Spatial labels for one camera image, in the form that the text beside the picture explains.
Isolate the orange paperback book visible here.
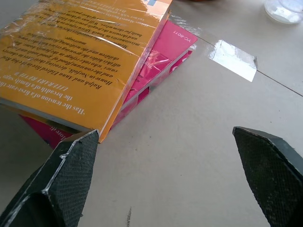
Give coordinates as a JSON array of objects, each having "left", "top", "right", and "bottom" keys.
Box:
[{"left": 0, "top": 0, "right": 174, "bottom": 144}]

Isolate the clear plastic container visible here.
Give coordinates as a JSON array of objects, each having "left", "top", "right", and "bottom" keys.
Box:
[{"left": 263, "top": 0, "right": 303, "bottom": 24}]

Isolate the pink paperback book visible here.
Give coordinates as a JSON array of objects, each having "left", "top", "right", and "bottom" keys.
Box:
[{"left": 19, "top": 19, "right": 198, "bottom": 150}]

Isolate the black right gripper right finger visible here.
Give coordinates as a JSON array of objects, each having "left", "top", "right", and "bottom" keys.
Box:
[{"left": 232, "top": 126, "right": 303, "bottom": 227}]

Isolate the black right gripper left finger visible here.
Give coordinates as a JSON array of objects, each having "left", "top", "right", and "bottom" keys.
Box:
[{"left": 0, "top": 129, "right": 99, "bottom": 227}]

